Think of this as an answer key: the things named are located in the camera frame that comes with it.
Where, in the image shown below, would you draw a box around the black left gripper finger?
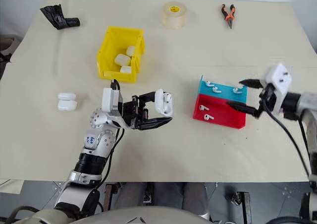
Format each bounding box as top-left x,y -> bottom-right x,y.
137,116 -> 173,131
137,91 -> 158,108

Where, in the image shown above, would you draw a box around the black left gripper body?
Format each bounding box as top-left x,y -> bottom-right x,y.
119,94 -> 150,130

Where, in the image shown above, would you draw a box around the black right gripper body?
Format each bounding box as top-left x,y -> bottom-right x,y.
258,82 -> 283,113

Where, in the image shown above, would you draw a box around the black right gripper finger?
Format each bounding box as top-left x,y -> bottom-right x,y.
238,78 -> 264,89
227,101 -> 261,119

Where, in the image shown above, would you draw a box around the yellow plastic bin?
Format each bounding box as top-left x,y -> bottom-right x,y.
96,26 -> 146,83

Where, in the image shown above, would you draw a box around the red and blue stepped stand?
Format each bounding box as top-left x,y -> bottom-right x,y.
192,74 -> 249,130

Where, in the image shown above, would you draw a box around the orange and black pliers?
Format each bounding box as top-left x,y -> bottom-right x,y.
220,3 -> 237,30

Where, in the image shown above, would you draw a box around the clear tape roll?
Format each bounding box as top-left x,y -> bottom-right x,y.
161,1 -> 188,30

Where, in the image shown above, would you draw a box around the black metal table leg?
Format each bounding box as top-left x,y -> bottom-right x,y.
241,191 -> 251,224

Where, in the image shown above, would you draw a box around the silver robot torso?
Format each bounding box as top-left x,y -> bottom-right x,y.
0,203 -> 212,224

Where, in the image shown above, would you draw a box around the crumpled black plastic piece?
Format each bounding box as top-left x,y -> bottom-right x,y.
39,3 -> 80,31

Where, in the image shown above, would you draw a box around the grey round object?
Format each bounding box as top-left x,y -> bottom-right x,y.
0,34 -> 22,62

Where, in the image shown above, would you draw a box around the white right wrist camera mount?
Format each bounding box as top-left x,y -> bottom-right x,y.
263,63 -> 293,96

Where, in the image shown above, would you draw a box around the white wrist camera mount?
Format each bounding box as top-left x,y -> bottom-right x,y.
263,63 -> 293,96
102,87 -> 124,113

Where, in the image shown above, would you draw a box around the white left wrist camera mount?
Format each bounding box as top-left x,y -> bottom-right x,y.
102,87 -> 124,113

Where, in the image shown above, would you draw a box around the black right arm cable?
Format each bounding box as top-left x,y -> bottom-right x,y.
261,85 -> 313,179

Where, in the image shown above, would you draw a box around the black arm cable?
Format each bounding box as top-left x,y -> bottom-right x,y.
261,85 -> 313,179
95,79 -> 126,212

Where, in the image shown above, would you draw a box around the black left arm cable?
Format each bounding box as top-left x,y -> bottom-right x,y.
95,79 -> 126,212

